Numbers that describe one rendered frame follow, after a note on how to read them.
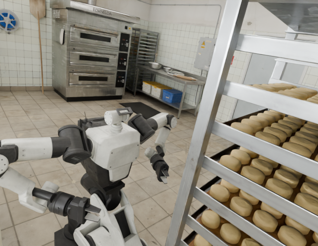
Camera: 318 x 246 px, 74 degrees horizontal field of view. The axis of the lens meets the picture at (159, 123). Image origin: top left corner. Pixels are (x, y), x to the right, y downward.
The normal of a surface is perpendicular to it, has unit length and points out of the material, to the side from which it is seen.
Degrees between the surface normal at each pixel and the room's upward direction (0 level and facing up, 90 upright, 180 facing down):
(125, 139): 45
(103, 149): 85
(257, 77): 90
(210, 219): 0
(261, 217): 0
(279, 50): 90
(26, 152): 79
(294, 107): 90
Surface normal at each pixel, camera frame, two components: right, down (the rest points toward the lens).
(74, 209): -0.22, 0.31
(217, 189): 0.17, -0.92
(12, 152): 0.62, 0.19
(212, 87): -0.67, 0.15
